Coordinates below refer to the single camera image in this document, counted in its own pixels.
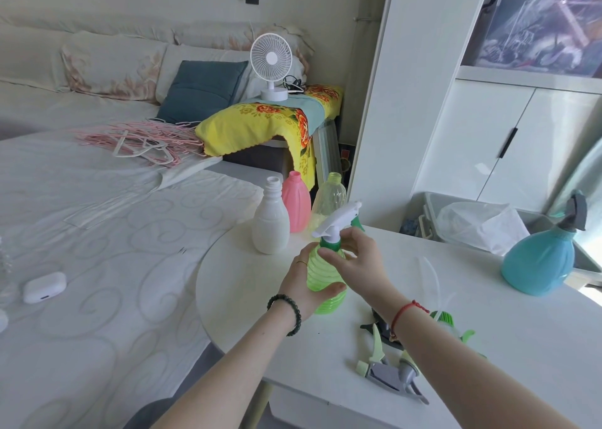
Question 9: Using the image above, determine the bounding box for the person's right hand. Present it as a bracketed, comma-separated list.
[317, 227, 411, 322]

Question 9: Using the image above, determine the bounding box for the person's left hand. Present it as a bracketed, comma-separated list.
[277, 242, 348, 324]

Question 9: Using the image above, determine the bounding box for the green plastic spray bottle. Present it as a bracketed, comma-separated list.
[306, 236, 349, 316]

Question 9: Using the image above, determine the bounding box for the white trigger spray head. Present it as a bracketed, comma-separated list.
[311, 201, 366, 246]

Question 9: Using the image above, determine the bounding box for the person's left forearm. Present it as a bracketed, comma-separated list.
[150, 301, 302, 429]

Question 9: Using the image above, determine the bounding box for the person's right forearm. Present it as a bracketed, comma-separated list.
[390, 304, 580, 429]

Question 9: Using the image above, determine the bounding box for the clear plastic bottle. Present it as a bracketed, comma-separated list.
[310, 172, 348, 233]

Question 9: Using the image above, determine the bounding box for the black trigger spray head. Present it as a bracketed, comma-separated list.
[360, 307, 401, 346]

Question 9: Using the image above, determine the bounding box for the pink plastic bottle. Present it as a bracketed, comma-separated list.
[281, 170, 312, 234]

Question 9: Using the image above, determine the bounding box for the white plastic bottle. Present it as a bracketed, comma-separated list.
[251, 176, 291, 255]

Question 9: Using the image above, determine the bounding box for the grey green trigger spray head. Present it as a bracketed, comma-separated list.
[356, 323, 401, 388]
[395, 348, 430, 405]

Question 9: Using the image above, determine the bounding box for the clear ribbed plastic panel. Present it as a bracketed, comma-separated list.
[312, 119, 343, 181]

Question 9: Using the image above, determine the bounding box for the green trigger head with tube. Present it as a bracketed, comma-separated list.
[418, 257, 477, 350]

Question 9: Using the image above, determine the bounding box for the light teal cloth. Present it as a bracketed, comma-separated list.
[281, 91, 331, 129]

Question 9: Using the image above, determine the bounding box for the white plastic bag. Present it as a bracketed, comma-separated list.
[436, 201, 531, 256]

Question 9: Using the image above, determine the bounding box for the yellow floral cloth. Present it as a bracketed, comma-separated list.
[195, 84, 345, 191]

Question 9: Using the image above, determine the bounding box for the white folded cloth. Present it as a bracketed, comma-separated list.
[150, 155, 224, 193]

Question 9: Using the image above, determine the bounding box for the white wardrobe cabinet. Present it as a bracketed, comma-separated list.
[347, 0, 602, 219]

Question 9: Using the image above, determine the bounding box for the white clothes hanger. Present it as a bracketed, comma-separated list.
[112, 130, 176, 166]

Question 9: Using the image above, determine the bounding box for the white desk fan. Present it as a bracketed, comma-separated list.
[249, 32, 293, 102]

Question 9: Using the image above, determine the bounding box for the blue spray bottle grey head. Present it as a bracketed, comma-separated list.
[500, 191, 589, 297]

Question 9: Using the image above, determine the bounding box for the teal blue cushion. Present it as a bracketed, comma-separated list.
[156, 60, 250, 124]

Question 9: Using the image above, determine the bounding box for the white patterned bed cover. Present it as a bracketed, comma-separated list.
[0, 125, 265, 429]

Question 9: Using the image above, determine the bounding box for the pile of pink hangers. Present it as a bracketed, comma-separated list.
[72, 118, 206, 167]

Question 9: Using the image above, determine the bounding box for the pale green curtain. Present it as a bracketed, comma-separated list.
[547, 136, 602, 255]

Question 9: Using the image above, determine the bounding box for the white earbuds case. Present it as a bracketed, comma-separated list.
[22, 272, 68, 305]

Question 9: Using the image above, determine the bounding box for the pale floral pillow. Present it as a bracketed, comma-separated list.
[60, 30, 168, 103]

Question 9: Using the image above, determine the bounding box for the clear plastic storage box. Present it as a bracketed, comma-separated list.
[473, 0, 602, 80]

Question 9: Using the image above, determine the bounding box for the cream padded headboard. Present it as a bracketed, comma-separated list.
[0, 14, 257, 93]

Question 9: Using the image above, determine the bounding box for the dark bead bracelet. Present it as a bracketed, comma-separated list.
[267, 294, 303, 337]

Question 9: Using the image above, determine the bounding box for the red string bracelet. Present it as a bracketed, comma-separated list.
[389, 300, 430, 340]

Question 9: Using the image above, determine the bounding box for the black cabinet handle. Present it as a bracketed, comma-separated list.
[498, 127, 519, 160]

